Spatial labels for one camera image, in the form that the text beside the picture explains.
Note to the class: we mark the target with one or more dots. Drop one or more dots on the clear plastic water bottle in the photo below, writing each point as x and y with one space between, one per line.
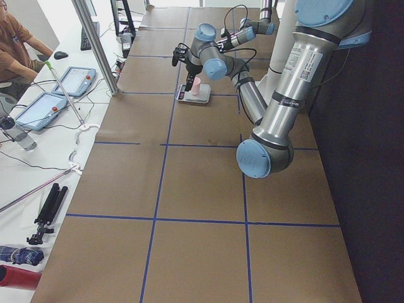
17 134

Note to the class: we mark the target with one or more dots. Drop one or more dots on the brown paper table mat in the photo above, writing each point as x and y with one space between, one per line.
162 212

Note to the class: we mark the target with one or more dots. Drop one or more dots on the red cylinder bottle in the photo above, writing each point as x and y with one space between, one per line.
18 278

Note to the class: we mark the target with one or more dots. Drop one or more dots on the pink plastic cup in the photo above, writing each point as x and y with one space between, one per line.
196 86

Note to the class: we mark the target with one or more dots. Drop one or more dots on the far teach pendant tablet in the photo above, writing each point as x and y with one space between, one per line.
77 80

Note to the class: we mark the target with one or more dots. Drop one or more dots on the thin metal rod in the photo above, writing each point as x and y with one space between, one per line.
48 64

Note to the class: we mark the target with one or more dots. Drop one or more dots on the near teach pendant tablet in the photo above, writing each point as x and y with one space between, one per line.
41 111

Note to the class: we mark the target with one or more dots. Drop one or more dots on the black computer mouse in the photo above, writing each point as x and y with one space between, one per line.
60 55

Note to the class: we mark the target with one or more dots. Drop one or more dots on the blue folded umbrella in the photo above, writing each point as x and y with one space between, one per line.
21 255

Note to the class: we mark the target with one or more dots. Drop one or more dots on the person in brown shirt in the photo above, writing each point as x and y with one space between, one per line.
16 65

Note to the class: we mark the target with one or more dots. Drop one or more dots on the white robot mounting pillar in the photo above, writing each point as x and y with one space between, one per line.
283 45

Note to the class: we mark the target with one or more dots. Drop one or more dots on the teach pendant tablet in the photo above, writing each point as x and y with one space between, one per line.
77 80
41 111

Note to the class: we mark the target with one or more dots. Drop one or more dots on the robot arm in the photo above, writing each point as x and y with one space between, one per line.
248 29
306 34

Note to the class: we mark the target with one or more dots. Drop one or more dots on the black folded tripod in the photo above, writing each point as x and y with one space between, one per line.
48 213

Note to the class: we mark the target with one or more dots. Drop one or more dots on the black keyboard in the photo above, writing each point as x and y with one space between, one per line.
85 42

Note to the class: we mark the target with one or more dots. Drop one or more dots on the aluminium frame post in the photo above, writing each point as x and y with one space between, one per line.
86 21

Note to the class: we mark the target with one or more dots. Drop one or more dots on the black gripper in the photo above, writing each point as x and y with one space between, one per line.
190 68

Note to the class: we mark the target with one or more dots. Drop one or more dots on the silver digital kitchen scale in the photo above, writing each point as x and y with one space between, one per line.
201 98

